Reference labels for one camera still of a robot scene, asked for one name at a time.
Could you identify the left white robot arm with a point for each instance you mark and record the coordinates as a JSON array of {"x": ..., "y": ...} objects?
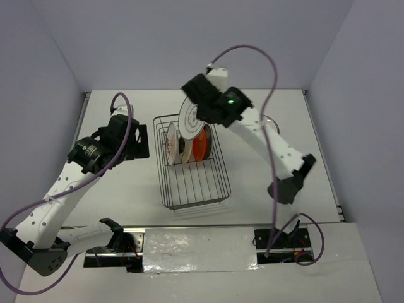
[{"x": 40, "y": 240}]

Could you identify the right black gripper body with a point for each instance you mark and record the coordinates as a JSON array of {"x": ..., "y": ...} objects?
[{"x": 201, "y": 115}]

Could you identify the white plate grey rings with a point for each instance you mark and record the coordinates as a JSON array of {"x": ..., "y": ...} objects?
[{"x": 190, "y": 118}]

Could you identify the orange plate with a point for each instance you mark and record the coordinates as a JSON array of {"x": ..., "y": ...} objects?
[{"x": 202, "y": 144}]

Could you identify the silver foil covered panel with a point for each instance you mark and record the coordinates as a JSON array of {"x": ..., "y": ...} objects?
[{"x": 206, "y": 249}]

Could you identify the white plate red pattern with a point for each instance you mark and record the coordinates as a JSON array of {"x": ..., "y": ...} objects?
[{"x": 271, "y": 123}]

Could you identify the cream plate dark centre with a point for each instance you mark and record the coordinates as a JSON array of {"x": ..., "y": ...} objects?
[{"x": 185, "y": 149}]

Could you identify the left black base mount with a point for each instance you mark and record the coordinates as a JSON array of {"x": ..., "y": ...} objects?
[{"x": 128, "y": 256}]

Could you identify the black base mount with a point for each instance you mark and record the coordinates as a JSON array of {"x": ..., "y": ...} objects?
[
  {"x": 285, "y": 248},
  {"x": 128, "y": 256}
]

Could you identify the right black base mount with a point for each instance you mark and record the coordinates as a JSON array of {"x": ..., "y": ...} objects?
[{"x": 285, "y": 248}]

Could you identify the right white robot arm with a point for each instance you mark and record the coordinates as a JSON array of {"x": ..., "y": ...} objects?
[{"x": 292, "y": 167}]

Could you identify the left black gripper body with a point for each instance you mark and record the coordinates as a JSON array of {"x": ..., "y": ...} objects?
[{"x": 129, "y": 149}]

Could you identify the white plate brown floral pattern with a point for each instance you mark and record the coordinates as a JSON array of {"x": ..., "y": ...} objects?
[{"x": 171, "y": 144}]

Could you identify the grey wire dish rack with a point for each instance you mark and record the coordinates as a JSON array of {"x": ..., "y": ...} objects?
[{"x": 194, "y": 183}]

